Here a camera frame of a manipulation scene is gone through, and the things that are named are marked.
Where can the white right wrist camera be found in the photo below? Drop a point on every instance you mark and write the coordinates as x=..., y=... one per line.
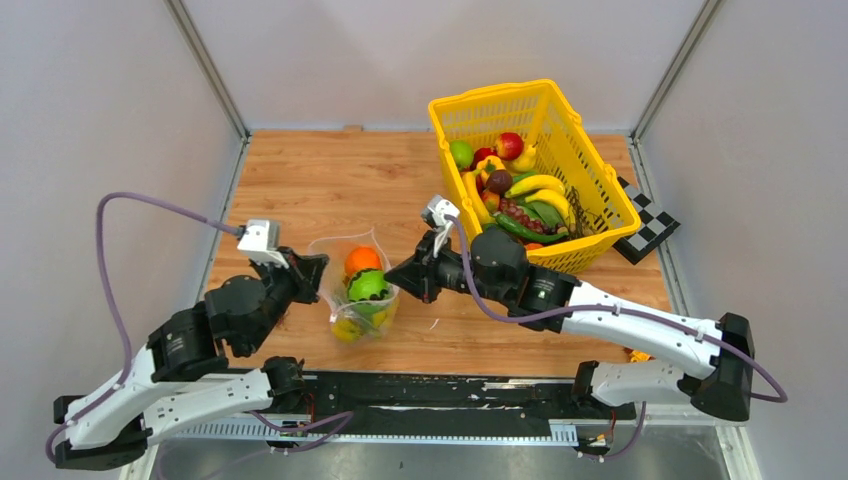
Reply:
x=438, y=215

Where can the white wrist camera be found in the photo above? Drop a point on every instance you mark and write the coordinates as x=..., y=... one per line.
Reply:
x=438, y=215
x=260, y=242

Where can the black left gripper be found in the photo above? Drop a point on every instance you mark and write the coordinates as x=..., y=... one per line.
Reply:
x=305, y=270

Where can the green cucumber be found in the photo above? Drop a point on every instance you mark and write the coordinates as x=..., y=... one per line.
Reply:
x=515, y=228

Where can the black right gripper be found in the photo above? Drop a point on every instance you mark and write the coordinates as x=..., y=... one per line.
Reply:
x=416, y=279

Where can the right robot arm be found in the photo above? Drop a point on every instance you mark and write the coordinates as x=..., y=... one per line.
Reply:
x=706, y=363

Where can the yellow bell pepper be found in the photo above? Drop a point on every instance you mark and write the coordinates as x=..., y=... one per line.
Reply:
x=486, y=167

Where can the yellow orange toy block car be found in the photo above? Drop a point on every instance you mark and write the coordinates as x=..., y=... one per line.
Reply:
x=635, y=356

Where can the dark purple passion fruit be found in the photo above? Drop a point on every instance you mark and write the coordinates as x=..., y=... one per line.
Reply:
x=499, y=182

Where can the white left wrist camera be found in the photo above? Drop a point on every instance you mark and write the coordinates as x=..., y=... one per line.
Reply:
x=260, y=242

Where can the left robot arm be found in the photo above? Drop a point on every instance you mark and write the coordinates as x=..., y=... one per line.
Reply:
x=147, y=403

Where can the orange fruit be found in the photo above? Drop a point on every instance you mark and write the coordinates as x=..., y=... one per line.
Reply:
x=362, y=258

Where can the checkerboard calibration board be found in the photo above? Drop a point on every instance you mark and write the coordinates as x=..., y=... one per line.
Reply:
x=656, y=226

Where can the small watermelon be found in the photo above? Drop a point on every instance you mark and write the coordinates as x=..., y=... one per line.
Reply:
x=366, y=290

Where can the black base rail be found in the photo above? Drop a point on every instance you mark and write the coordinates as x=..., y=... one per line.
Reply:
x=430, y=406

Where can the clear zip top bag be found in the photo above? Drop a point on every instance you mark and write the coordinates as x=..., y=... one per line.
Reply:
x=333, y=289

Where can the yellow pear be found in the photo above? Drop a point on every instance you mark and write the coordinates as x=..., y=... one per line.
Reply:
x=524, y=162

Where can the red apple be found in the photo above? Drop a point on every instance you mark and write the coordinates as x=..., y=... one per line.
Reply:
x=509, y=146
x=480, y=155

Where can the purple grapes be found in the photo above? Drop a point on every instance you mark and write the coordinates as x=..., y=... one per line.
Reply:
x=524, y=216

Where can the green apple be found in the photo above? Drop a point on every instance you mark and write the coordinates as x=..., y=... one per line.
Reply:
x=462, y=154

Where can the small red peach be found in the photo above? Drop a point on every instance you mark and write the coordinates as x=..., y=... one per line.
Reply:
x=491, y=201

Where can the yellow plastic basket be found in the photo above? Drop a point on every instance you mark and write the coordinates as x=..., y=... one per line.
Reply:
x=539, y=112

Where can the yellow banana bunch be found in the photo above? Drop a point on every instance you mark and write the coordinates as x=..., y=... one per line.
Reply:
x=362, y=320

